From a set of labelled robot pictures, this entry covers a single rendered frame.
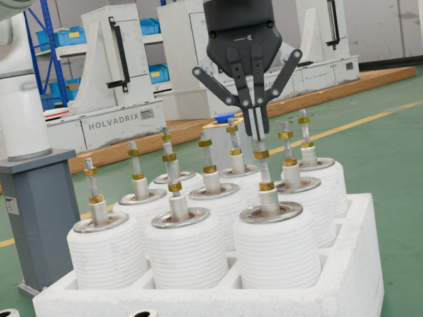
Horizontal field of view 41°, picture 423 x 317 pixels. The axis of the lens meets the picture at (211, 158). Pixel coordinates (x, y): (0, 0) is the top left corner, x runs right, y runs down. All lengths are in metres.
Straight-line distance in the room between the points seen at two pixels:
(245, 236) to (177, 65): 2.98
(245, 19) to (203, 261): 0.28
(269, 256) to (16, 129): 0.73
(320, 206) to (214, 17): 0.29
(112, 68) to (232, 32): 2.58
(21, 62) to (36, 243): 0.37
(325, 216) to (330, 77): 3.47
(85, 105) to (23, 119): 1.93
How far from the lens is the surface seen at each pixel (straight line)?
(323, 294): 0.62
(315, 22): 4.39
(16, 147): 1.23
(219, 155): 1.08
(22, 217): 1.24
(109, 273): 0.74
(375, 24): 6.49
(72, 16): 10.16
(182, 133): 3.17
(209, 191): 0.81
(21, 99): 1.22
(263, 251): 0.64
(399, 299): 1.01
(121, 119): 3.05
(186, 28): 3.47
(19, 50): 1.24
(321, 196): 0.75
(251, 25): 0.61
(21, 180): 1.22
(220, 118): 1.08
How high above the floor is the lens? 0.44
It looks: 10 degrees down
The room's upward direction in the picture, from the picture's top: 10 degrees counter-clockwise
